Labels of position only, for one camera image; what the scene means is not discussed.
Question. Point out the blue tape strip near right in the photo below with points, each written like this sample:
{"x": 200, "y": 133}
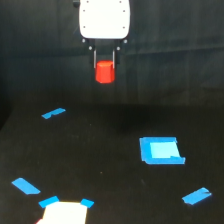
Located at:
{"x": 196, "y": 196}

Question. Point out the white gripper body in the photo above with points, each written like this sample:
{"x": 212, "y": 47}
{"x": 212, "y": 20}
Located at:
{"x": 103, "y": 20}

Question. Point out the light blue taped paper square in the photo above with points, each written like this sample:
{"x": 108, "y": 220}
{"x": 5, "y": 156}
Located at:
{"x": 160, "y": 151}

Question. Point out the blue tape strip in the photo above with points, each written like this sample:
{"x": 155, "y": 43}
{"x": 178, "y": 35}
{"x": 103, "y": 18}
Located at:
{"x": 53, "y": 113}
{"x": 196, "y": 196}
{"x": 25, "y": 186}

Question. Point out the blue tape strip far left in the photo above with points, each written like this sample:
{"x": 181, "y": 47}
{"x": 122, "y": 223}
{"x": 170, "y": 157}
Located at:
{"x": 53, "y": 113}

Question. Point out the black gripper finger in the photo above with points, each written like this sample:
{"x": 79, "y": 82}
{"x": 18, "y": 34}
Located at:
{"x": 94, "y": 58}
{"x": 114, "y": 59}

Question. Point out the blue tape on paper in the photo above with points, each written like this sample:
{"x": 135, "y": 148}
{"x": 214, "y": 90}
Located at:
{"x": 87, "y": 203}
{"x": 48, "y": 201}

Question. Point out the blue tape strip near left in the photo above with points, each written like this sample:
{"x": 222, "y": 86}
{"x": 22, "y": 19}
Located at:
{"x": 25, "y": 186}

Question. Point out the red hexagonal block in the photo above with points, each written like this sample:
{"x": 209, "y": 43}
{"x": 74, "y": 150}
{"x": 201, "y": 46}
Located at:
{"x": 105, "y": 72}

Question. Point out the white paper sheet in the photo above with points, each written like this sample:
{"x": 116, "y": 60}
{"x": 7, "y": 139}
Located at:
{"x": 64, "y": 213}

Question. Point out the blue tape on paper left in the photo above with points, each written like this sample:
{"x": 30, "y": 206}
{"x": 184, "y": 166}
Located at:
{"x": 48, "y": 201}

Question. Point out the blue tape on paper right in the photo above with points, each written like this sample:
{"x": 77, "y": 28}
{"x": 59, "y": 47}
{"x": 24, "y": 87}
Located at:
{"x": 87, "y": 203}

